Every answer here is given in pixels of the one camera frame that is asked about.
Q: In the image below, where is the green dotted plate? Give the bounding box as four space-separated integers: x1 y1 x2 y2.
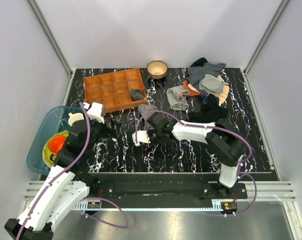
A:
42 131 69 168

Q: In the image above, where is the orange cloth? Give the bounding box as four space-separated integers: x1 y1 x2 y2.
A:
182 80 201 97

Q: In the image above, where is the blue plastic bin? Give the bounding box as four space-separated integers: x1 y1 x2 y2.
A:
27 106 83 176

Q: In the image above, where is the cream yellow mug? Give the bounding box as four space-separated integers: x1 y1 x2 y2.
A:
68 112 84 126

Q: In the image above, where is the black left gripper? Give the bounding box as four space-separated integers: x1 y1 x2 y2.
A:
83 110 121 153

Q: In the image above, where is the grey white striped underwear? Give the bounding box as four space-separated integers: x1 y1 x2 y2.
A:
137 104 157 131

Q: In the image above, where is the aluminium frame rail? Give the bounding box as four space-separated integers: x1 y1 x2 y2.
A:
24 180 296 202

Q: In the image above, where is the dark navy cloth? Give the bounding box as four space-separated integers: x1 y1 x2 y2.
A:
202 94 220 107

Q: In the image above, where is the orange wooden compartment tray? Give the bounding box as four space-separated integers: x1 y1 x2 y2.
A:
84 68 148 113

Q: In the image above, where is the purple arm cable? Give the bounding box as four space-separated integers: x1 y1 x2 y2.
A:
135 109 257 217
14 101 129 240

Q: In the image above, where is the black cloth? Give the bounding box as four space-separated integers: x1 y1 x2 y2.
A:
188 104 228 124

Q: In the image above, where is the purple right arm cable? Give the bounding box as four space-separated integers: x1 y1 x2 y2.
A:
135 109 257 217

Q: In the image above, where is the beige cloth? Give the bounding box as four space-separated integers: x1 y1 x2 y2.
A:
214 75 229 105

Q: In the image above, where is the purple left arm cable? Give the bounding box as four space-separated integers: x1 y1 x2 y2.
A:
14 101 129 240

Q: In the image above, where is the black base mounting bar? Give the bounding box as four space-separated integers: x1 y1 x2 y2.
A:
89 173 248 207

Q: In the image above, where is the dark blue striped cloth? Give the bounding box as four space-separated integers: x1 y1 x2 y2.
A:
187 62 226 96

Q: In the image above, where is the orange cup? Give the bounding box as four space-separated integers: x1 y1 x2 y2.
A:
48 135 66 154

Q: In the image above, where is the white slotted cable duct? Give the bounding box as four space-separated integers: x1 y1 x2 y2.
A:
72 199 237 212

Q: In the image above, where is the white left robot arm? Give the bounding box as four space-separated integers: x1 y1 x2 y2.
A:
5 118 118 240

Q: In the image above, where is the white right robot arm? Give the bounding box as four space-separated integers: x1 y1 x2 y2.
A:
145 110 252 198

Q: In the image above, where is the striped grey cloth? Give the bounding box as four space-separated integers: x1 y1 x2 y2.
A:
166 85 190 111

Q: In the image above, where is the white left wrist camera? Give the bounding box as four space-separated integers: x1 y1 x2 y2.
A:
84 102 105 124

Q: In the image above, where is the rolled dark grey sock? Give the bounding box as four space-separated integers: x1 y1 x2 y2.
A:
130 89 145 101

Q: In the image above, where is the beige ceramic bowl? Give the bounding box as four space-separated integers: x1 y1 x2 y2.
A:
147 60 168 79

